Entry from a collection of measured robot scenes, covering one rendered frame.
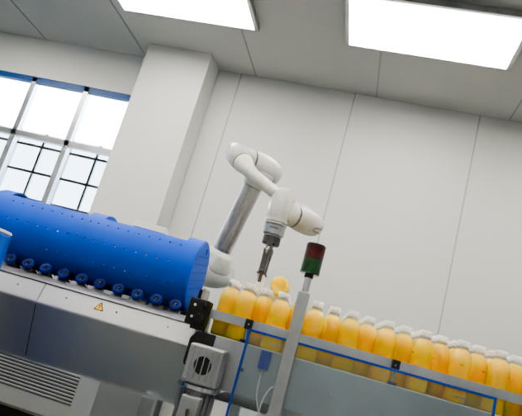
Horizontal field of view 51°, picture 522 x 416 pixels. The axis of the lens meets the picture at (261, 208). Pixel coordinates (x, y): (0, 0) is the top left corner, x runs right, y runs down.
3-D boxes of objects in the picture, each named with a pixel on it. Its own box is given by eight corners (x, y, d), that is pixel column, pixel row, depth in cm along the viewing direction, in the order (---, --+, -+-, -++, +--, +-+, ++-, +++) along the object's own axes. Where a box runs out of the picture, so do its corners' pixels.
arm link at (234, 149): (240, 147, 266) (262, 157, 274) (229, 133, 281) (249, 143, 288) (227, 169, 270) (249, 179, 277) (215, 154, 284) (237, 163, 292)
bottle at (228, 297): (206, 332, 194) (221, 281, 198) (213, 333, 201) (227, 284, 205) (225, 337, 192) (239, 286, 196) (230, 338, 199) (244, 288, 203)
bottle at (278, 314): (278, 352, 186) (291, 299, 191) (258, 347, 187) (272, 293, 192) (280, 352, 193) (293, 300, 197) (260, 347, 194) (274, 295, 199)
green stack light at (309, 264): (299, 273, 180) (303, 258, 181) (319, 278, 179) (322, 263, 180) (299, 270, 173) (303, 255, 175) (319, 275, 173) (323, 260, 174)
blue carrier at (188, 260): (7, 257, 240) (26, 195, 243) (196, 310, 228) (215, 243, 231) (-36, 254, 212) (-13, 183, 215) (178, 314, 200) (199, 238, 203)
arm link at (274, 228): (264, 218, 228) (261, 231, 227) (286, 223, 227) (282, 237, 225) (266, 223, 237) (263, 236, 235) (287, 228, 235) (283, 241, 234)
